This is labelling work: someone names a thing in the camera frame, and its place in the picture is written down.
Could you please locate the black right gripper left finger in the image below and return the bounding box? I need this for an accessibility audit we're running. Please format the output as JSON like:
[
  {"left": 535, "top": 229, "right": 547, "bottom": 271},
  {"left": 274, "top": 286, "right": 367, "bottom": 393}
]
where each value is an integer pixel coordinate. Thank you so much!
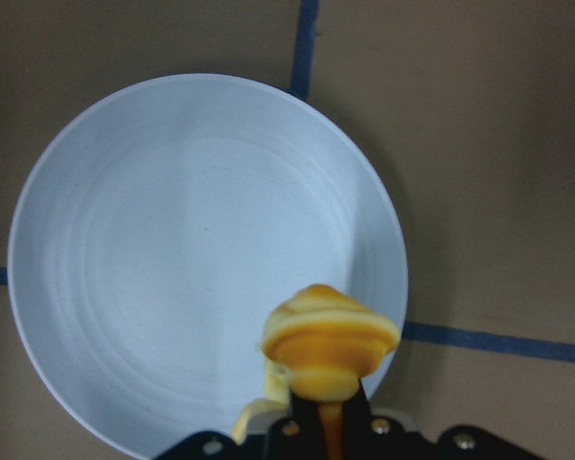
[{"left": 263, "top": 391, "right": 327, "bottom": 460}]

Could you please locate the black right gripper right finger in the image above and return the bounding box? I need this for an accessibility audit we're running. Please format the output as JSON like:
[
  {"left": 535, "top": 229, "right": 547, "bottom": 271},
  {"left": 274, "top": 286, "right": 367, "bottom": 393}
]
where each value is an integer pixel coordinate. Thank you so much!
[{"left": 341, "top": 382, "right": 412, "bottom": 459}]

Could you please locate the sliced orange bread loaf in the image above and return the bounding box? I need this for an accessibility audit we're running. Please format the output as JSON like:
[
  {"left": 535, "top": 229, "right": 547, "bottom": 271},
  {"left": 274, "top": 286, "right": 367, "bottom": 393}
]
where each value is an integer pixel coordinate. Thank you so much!
[{"left": 231, "top": 285, "right": 401, "bottom": 459}]

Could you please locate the light blue plate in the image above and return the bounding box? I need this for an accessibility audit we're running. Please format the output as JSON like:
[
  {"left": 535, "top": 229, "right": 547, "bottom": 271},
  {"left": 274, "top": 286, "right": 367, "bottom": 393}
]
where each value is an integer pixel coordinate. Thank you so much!
[{"left": 7, "top": 74, "right": 408, "bottom": 459}]

